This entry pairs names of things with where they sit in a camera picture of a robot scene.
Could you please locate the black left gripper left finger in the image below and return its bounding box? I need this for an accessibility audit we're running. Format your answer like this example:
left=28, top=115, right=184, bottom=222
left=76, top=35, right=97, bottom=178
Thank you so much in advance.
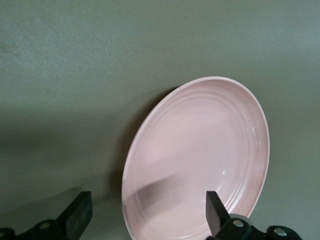
left=0, top=191, right=94, bottom=240

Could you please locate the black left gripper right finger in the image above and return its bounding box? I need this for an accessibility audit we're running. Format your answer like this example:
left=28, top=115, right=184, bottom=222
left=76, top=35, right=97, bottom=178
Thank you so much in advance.
left=204, top=190, right=301, bottom=240

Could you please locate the pink plate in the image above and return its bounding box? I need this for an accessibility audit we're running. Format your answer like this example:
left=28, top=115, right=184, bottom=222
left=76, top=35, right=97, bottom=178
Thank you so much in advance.
left=121, top=76, right=271, bottom=240

